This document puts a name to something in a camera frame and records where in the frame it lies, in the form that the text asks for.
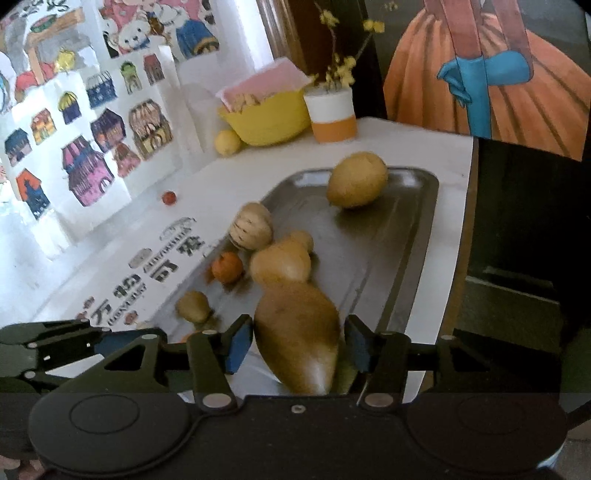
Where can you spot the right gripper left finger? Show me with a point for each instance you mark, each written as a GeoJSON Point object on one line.
{"type": "Point", "coordinates": [213, 355]}

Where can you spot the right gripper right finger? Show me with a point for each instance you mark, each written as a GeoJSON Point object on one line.
{"type": "Point", "coordinates": [381, 359]}

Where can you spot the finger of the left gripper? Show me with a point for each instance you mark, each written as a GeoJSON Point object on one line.
{"type": "Point", "coordinates": [112, 341]}
{"type": "Point", "coordinates": [41, 331]}

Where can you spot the small brown kiwi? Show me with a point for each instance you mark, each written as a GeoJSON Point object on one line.
{"type": "Point", "coordinates": [193, 306]}
{"type": "Point", "coordinates": [304, 238]}

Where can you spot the brown green pear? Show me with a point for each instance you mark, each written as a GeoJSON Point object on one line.
{"type": "Point", "coordinates": [297, 331]}

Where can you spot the small orange tangerine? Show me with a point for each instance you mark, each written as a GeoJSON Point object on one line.
{"type": "Point", "coordinates": [227, 268]}
{"type": "Point", "coordinates": [188, 335]}

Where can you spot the round orange fruit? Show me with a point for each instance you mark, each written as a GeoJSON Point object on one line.
{"type": "Point", "coordinates": [285, 261]}

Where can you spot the large yellow lemon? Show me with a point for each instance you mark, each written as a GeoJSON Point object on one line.
{"type": "Point", "coordinates": [357, 180]}

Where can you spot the silver metal tray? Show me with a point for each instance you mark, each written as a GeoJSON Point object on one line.
{"type": "Point", "coordinates": [367, 260]}

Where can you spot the small red cherry tomato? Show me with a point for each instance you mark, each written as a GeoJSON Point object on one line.
{"type": "Point", "coordinates": [169, 198]}

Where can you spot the houses drawing paper sheet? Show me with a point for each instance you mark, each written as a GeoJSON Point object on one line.
{"type": "Point", "coordinates": [83, 146]}

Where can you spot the small yellow lemon by bowl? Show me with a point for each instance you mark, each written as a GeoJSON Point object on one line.
{"type": "Point", "coordinates": [227, 143]}

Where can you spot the yellow plastic bowl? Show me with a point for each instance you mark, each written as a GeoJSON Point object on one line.
{"type": "Point", "coordinates": [275, 120]}

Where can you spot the white orange cup vase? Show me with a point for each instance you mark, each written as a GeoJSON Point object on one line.
{"type": "Point", "coordinates": [332, 116]}

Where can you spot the snacks in yellow bowl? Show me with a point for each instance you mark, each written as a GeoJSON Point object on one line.
{"type": "Point", "coordinates": [242, 100]}

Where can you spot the pink paper in bowl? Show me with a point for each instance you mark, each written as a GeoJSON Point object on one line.
{"type": "Point", "coordinates": [279, 76]}

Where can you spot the cartoon characters poster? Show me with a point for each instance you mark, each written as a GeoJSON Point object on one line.
{"type": "Point", "coordinates": [40, 39]}

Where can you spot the orange dress painting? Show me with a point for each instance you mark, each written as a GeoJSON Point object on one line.
{"type": "Point", "coordinates": [462, 69]}

